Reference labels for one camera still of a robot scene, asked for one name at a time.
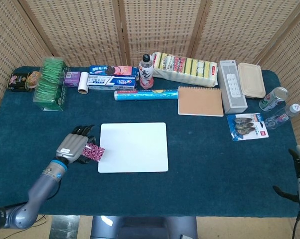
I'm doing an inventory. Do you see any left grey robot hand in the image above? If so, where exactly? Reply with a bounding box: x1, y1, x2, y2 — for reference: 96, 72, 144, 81
55, 124, 97, 165

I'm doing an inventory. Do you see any pink patterned packet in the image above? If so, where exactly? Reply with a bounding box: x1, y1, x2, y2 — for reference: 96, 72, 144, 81
81, 143, 106, 163

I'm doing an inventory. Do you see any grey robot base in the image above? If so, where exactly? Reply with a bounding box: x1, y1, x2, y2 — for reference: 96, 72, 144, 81
91, 215, 198, 239

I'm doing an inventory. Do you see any white lint roller refill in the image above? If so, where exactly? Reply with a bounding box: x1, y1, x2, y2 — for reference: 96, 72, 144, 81
77, 72, 90, 95

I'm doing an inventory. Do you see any clear box of green tea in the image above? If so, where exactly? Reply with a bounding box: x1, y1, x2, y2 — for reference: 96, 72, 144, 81
32, 57, 71, 112

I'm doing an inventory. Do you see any white rectangular board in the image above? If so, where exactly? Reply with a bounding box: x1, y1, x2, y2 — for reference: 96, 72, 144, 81
98, 122, 169, 174

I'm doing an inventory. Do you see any small purple box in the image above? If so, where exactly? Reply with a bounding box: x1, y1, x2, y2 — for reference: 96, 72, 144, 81
64, 71, 82, 88

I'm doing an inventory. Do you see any clear plastic water bottle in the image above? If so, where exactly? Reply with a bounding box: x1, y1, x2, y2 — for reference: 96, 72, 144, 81
264, 103, 300, 130

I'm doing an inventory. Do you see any white blue toothpaste box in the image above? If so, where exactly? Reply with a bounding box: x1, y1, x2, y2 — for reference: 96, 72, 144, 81
87, 75, 138, 91

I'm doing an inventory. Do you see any blue pack of binder clips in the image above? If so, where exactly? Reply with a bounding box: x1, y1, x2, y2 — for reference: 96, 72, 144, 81
226, 113, 270, 142

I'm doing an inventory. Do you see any dark snack packet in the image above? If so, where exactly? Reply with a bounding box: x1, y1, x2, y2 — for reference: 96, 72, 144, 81
6, 72, 32, 92

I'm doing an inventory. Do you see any blue pink cookie box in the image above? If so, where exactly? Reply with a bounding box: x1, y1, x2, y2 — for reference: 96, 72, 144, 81
89, 65, 140, 77

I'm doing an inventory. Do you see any green white drink can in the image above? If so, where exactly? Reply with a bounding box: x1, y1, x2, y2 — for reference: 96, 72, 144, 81
259, 86, 289, 112

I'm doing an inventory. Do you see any blue cling film roll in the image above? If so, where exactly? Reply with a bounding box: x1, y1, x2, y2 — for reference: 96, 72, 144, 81
114, 89, 179, 101

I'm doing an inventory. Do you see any pink drink bottle black cap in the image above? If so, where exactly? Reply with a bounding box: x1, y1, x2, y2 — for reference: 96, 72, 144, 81
139, 54, 154, 90

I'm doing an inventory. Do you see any dark teal table cloth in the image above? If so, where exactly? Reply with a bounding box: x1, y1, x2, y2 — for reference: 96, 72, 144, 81
0, 66, 300, 219

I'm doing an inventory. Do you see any beige lidded food container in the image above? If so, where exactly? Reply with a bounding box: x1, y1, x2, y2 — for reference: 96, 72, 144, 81
237, 62, 266, 98

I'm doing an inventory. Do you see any grey power strip box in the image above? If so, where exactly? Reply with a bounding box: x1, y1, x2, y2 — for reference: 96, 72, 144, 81
218, 60, 248, 115

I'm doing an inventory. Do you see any woven wooden folding screen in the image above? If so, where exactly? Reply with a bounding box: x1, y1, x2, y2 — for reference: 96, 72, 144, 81
0, 0, 300, 150

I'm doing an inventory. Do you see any brown spiral notebook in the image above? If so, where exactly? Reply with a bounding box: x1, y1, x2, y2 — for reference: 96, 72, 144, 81
177, 86, 225, 117

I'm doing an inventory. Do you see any pack of yellow sponges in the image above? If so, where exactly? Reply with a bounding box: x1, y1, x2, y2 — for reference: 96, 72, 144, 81
151, 51, 219, 88

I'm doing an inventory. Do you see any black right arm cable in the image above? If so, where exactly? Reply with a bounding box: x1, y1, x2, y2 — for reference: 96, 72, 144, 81
291, 211, 300, 239

